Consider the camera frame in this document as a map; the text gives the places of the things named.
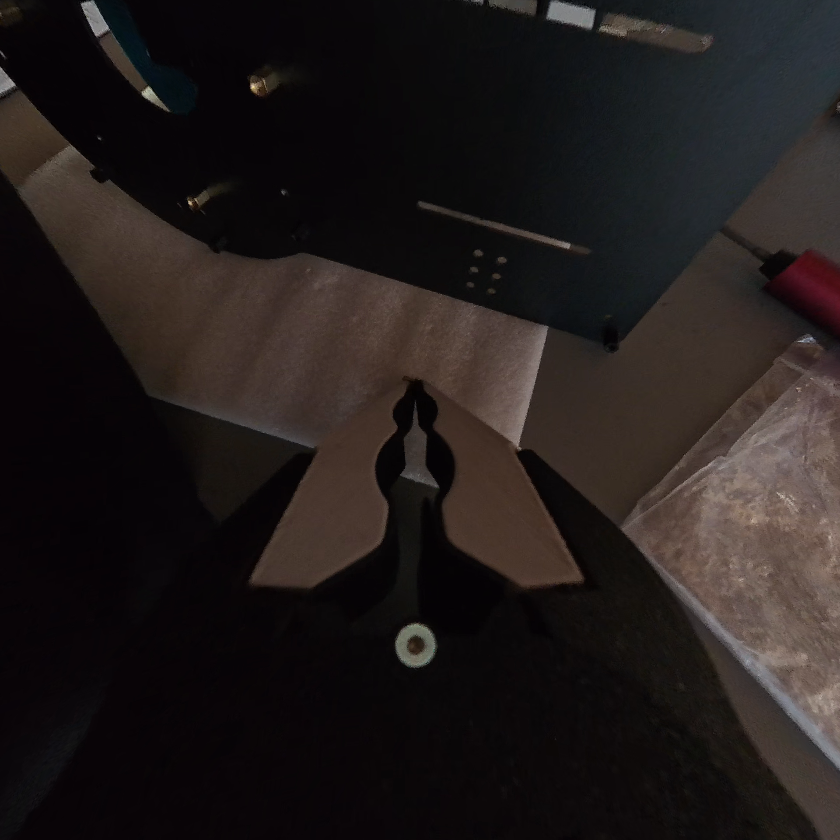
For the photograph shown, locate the blue hobby robot arm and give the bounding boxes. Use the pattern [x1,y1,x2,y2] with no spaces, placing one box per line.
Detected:
[0,0,840,355]

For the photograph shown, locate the white foam sheet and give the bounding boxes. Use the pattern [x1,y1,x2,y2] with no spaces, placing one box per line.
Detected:
[16,144,549,487]

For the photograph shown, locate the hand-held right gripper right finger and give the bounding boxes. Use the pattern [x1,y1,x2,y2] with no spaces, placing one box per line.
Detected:
[417,382,586,592]

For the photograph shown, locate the large clear zip bag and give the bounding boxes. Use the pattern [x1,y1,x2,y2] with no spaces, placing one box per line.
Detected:
[620,335,840,769]

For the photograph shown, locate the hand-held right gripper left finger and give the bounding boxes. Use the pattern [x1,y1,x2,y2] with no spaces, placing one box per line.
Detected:
[248,382,416,590]

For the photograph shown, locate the red screwdriver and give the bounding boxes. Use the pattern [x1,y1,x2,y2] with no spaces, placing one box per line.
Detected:
[722,226,840,339]

